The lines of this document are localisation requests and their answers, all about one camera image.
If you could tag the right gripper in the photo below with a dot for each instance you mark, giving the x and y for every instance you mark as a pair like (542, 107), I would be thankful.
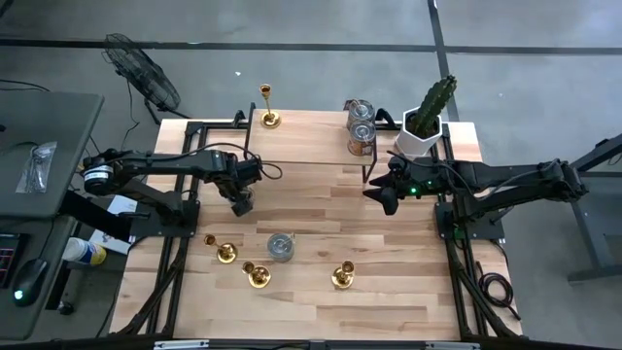
(413, 180)

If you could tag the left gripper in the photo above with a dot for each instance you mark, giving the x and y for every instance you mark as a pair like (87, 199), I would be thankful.
(238, 172)

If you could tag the gold candlestick holder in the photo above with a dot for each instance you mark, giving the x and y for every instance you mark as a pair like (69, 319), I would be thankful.
(260, 278)
(342, 279)
(270, 119)
(227, 253)

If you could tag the green label candle tin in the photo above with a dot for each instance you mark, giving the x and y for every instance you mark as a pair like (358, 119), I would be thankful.
(280, 245)

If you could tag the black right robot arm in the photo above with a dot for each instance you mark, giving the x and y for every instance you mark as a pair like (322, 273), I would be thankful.
(510, 177)

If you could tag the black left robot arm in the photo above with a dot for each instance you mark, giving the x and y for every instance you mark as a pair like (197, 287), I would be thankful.
(160, 167)

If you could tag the dark floral label candle tin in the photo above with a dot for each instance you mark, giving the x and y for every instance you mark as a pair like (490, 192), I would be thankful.
(362, 113)

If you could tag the white plant pot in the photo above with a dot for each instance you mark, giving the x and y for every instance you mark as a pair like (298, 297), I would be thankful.
(413, 146)

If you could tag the black table clamp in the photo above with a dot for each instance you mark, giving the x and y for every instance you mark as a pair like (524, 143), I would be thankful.
(238, 118)
(386, 116)

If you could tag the wooden shelf riser black legs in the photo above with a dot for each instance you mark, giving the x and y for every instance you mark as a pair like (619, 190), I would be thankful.
(301, 141)

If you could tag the green cactus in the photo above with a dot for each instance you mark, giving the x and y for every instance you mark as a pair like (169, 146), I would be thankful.
(435, 104)

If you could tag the white paper sheet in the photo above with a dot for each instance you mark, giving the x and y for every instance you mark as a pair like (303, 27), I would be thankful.
(121, 204)

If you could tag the printed paper sheet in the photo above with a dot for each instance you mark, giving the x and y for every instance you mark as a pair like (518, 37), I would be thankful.
(109, 240)

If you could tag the black desk support beam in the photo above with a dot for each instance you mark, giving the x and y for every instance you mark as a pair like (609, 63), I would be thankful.
(94, 217)

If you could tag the black floor fan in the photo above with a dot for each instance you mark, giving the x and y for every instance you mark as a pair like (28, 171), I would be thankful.
(146, 75)

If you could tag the white bottle yellow cap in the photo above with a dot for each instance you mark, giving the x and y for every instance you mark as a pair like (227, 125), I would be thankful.
(80, 250)

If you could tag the dark grey desk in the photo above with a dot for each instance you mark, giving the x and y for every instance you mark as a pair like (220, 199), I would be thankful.
(58, 126)

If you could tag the black desk caster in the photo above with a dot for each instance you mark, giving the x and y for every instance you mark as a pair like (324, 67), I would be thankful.
(65, 307)

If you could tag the clear plastic bag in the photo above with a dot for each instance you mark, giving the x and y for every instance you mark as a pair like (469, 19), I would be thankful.
(36, 167)

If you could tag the black computer mouse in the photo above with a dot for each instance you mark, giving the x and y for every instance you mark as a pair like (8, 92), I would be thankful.
(29, 279)

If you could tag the black lit keyboard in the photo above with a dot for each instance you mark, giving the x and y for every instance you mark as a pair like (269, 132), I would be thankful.
(7, 257)

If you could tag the black aluminium table frame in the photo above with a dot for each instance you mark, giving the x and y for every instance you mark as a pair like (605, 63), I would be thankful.
(194, 131)

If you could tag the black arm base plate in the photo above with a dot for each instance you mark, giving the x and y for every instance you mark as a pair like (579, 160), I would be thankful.
(146, 226)
(486, 228)

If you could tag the grey desk frame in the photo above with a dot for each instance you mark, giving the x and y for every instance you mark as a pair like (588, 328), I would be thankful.
(590, 233)

